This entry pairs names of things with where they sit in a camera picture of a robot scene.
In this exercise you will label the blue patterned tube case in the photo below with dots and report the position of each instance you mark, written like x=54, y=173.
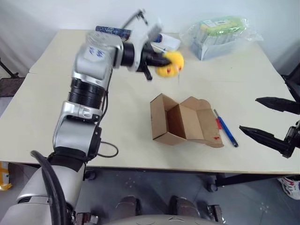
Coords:
x=110, y=30

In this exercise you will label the white red sneaker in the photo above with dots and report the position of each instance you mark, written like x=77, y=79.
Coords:
x=289, y=185

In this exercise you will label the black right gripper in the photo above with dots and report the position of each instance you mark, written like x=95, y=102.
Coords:
x=294, y=136

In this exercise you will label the white plastic case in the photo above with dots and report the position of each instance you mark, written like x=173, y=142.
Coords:
x=170, y=42

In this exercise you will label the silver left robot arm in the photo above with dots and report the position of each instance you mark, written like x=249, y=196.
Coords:
x=91, y=61

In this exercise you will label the brown cardboard box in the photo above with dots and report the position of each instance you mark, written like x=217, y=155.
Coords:
x=159, y=117

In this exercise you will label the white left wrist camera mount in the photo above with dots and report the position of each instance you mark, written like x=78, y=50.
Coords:
x=140, y=39

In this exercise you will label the brown rounded shape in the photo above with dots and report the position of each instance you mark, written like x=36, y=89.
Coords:
x=127, y=207
x=184, y=206

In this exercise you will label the black tripod stand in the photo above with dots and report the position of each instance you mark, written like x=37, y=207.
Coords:
x=8, y=69

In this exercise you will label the black table foot bar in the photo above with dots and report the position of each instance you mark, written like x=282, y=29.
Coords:
x=253, y=179

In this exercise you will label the yellow plush toy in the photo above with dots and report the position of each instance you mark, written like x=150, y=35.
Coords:
x=175, y=62

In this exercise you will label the dark metal bracket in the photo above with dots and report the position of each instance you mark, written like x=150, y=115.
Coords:
x=215, y=212

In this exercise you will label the yellow floor object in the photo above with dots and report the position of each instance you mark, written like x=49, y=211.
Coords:
x=4, y=178

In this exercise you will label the red tape seal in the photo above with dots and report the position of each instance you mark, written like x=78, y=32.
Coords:
x=218, y=124

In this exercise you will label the plastic bag of sponges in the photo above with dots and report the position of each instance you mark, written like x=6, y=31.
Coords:
x=218, y=35

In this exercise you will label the dark floor mat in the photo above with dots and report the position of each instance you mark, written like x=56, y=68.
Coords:
x=10, y=87

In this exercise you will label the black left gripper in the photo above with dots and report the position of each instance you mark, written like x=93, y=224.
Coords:
x=148, y=57

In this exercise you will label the black chair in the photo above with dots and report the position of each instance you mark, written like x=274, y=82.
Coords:
x=293, y=82

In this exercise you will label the black table caster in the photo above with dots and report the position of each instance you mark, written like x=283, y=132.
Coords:
x=90, y=175
x=211, y=185

